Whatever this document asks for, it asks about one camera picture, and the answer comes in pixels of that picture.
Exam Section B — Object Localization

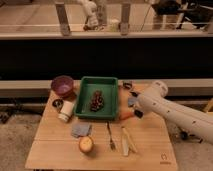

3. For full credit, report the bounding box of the dark grape bunch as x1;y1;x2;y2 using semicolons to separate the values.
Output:
90;90;104;112

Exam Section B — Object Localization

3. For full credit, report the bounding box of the metal fork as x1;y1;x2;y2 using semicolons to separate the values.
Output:
107;122;116;150

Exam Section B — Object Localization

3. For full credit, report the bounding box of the yellow peeled banana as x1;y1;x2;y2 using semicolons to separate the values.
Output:
121;126;138;156

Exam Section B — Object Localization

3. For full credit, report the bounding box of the small black round lid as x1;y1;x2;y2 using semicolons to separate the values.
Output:
52;99;63;108

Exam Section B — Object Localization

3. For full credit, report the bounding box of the green plastic tray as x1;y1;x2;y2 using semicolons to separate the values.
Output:
74;76;118;120

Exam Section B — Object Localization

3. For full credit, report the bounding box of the blue-grey sponge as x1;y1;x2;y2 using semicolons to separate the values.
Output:
128;97;137;107

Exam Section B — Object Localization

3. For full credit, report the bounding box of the grey folded cloth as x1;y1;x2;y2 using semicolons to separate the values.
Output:
71;123;92;138

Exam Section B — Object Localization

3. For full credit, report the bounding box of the yellow apple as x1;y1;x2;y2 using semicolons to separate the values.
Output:
78;136;94;153

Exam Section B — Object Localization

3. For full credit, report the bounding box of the white cup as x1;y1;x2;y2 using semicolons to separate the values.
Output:
58;101;74;122

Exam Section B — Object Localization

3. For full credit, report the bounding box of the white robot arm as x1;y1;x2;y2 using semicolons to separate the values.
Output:
134;80;213;144

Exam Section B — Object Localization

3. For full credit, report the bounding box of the purple bowl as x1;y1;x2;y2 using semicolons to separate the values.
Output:
51;75;74;98

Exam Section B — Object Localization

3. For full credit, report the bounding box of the black eraser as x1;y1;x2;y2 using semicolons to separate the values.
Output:
134;110;143;119

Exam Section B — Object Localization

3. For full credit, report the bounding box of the dark ring tape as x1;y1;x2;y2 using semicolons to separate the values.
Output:
123;82;133;90

